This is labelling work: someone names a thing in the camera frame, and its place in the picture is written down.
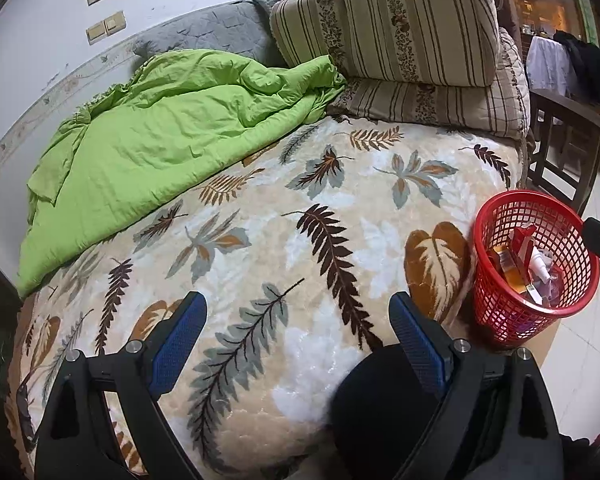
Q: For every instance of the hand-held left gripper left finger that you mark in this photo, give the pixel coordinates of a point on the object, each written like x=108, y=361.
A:
x=177, y=342

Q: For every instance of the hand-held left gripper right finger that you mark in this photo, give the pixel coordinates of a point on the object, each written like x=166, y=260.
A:
x=417, y=345

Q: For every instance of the white tube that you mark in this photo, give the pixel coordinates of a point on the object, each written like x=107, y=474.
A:
x=539, y=265

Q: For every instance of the long white packet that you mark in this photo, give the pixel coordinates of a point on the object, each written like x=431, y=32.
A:
x=552, y=290

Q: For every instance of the red plastic mesh basket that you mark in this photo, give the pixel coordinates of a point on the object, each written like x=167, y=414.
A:
x=500, y=310

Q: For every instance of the orange box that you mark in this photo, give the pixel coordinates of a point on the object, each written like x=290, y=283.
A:
x=510, y=270

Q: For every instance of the leaf print blanket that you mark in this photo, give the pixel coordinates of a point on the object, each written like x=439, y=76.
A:
x=260, y=270

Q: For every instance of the dark wooden chair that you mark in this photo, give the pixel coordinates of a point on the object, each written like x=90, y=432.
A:
x=570, y=110

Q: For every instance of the black garment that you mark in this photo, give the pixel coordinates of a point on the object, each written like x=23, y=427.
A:
x=595, y=75

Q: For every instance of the plaid cushion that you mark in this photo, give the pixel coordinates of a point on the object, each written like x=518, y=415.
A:
x=515, y=80

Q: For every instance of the white cloth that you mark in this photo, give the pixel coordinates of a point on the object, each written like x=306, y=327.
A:
x=547, y=65

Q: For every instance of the green quilt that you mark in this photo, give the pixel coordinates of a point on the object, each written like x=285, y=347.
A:
x=155, y=135

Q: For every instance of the flat striped floral cushion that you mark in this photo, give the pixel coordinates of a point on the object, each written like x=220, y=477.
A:
x=430, y=102

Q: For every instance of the lit display cabinet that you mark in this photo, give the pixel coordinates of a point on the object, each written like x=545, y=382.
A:
x=545, y=5

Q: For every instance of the large striped floral cushion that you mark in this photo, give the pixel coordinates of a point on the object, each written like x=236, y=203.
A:
x=405, y=20

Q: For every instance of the grey quilted pillow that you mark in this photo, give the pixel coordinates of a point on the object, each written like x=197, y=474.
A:
x=215, y=30

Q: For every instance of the beige light switch plate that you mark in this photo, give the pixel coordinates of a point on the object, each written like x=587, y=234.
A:
x=105, y=27

